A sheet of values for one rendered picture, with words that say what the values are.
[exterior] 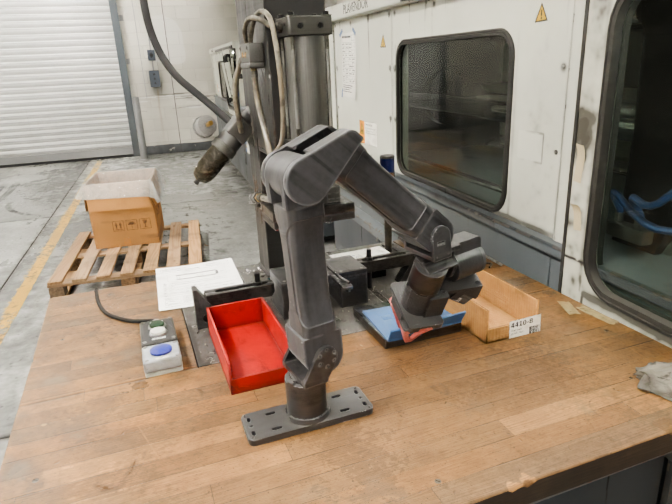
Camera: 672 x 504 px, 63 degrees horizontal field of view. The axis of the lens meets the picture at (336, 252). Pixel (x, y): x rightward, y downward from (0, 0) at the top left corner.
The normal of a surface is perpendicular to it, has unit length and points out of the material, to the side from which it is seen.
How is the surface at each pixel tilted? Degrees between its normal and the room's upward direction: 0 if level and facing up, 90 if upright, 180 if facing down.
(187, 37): 90
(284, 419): 0
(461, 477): 0
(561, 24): 90
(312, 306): 83
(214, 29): 90
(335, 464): 0
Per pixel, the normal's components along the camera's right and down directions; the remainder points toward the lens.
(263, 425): -0.04, -0.94
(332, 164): 0.48, 0.27
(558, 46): -0.95, 0.14
